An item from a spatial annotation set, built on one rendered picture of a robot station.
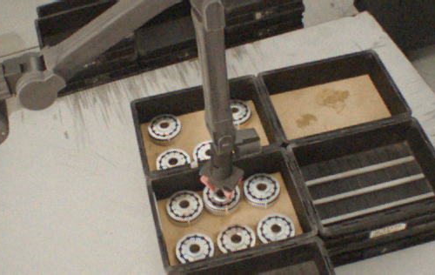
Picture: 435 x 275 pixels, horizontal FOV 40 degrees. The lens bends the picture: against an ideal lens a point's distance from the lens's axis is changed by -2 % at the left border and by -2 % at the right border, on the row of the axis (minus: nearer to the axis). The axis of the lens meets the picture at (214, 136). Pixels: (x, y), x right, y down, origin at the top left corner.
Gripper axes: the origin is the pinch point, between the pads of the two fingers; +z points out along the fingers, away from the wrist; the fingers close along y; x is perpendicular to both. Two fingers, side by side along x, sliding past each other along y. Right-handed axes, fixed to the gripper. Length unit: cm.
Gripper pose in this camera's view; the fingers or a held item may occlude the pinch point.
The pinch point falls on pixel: (221, 191)
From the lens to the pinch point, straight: 167.0
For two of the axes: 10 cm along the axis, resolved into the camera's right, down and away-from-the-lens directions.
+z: 0.1, 6.5, 7.6
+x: -5.3, 6.5, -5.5
